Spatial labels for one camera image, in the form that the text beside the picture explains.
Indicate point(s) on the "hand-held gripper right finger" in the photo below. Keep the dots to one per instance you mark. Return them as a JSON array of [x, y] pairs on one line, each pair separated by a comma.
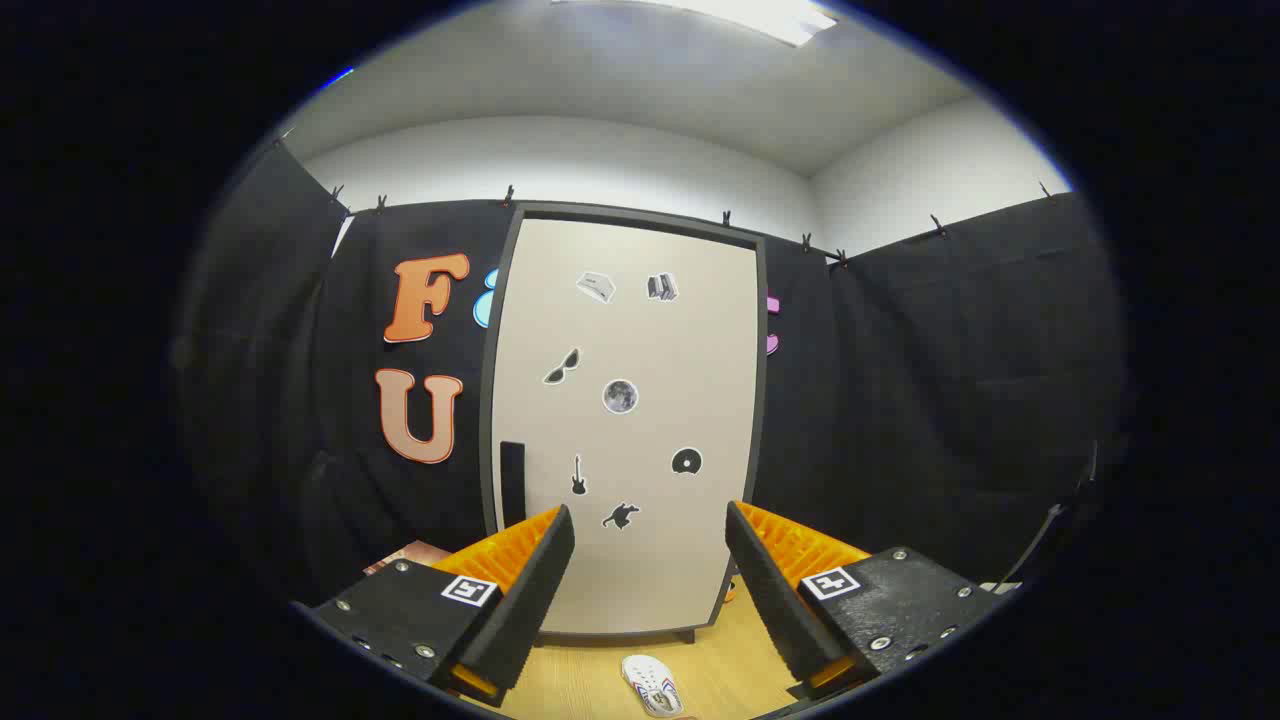
[[775, 600]]

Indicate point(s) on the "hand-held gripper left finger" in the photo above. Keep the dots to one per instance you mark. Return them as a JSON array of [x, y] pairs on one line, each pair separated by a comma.
[[530, 600]]

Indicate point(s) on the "white board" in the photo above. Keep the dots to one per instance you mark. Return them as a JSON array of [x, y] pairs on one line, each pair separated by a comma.
[[1000, 587]]

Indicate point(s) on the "light grey shoe cabinet door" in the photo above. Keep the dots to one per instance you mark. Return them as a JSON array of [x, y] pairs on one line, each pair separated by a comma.
[[640, 340]]

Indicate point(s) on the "brown book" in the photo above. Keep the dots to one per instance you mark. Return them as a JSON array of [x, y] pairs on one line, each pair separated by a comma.
[[410, 553]]

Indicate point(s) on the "black backdrop cloth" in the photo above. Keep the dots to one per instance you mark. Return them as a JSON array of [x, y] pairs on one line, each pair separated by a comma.
[[900, 400]]

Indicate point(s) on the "dark grey shoe cabinet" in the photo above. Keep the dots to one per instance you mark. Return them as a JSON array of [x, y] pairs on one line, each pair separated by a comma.
[[763, 400]]

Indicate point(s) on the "ceiling light panel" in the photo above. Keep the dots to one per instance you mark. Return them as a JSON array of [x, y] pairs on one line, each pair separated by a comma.
[[740, 12]]

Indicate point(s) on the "white striped shoe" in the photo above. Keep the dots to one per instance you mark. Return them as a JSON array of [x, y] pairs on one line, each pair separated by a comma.
[[650, 685]]

